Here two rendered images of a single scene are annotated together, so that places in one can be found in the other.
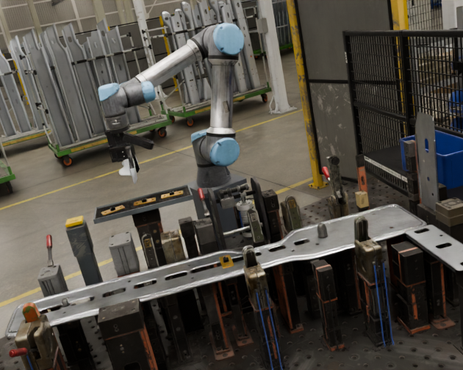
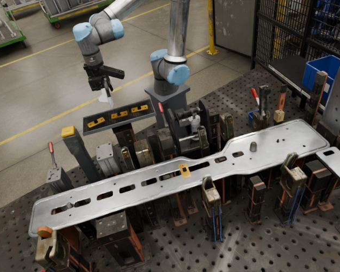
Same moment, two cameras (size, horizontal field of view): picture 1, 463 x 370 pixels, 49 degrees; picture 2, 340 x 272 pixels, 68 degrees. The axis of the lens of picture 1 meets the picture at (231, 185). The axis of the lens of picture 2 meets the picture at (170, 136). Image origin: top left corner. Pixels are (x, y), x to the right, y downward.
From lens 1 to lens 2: 0.79 m
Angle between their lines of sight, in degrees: 24
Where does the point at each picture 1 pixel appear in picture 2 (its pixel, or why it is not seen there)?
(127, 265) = (111, 169)
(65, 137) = (53, 9)
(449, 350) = (332, 231)
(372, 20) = not seen: outside the picture
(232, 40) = not seen: outside the picture
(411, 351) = (305, 228)
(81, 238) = (74, 143)
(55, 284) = (60, 184)
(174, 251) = (145, 158)
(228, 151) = (181, 75)
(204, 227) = (166, 140)
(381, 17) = not seen: outside the picture
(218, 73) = (176, 9)
